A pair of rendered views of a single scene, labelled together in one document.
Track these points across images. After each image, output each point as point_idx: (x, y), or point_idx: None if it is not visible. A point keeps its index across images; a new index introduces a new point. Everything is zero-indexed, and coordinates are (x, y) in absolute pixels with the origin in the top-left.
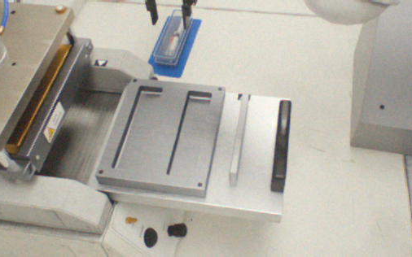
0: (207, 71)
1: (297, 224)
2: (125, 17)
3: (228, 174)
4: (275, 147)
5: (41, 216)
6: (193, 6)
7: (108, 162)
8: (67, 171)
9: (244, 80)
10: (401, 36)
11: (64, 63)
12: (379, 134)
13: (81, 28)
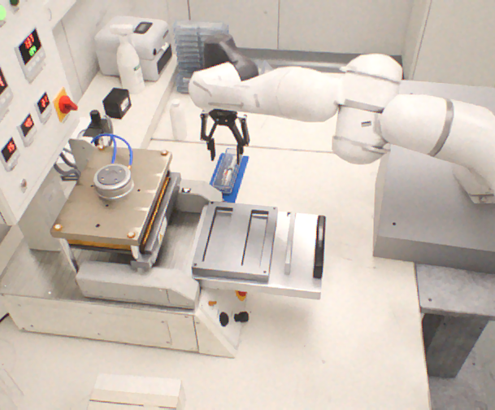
0: (256, 198)
1: (332, 314)
2: (184, 154)
3: (283, 267)
4: (315, 246)
5: (154, 295)
6: None
7: (199, 258)
8: (164, 268)
9: (287, 205)
10: (405, 171)
11: (165, 189)
12: (393, 246)
13: None
